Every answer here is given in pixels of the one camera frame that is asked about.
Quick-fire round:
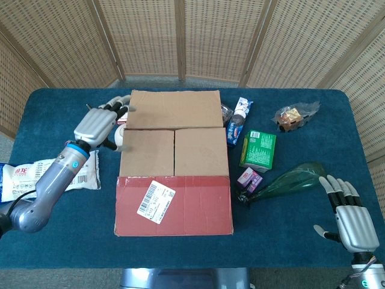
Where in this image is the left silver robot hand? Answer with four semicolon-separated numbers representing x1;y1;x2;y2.
73;95;136;152

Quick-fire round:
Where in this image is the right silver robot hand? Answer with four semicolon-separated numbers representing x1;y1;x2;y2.
313;174;381;253

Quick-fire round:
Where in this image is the big red cardboard box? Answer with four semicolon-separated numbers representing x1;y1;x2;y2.
113;89;235;237

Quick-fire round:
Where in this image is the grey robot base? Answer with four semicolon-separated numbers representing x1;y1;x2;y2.
120;267;252;289

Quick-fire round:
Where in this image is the small white red box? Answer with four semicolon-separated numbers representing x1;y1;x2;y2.
116;105;130;125

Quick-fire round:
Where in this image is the small purple box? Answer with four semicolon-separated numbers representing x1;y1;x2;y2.
236;167;264;194

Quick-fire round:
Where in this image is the green carton box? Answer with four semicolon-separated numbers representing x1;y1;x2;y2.
239;129;277;173

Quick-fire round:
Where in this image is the white plastic food bag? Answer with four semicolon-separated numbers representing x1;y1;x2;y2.
0;149;102;203

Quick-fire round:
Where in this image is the woven bamboo folding screen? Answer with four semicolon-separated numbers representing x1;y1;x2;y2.
0;0;385;211

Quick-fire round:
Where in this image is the clear bag of pastry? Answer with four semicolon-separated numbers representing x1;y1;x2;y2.
271;101;321;133

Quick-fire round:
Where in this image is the dark clear snack packet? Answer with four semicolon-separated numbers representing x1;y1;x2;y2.
221;103;235;127

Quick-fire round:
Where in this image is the blue cookie pack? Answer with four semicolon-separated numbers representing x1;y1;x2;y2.
226;96;254;148

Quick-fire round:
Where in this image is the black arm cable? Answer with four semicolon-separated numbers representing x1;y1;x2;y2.
5;188;40;217

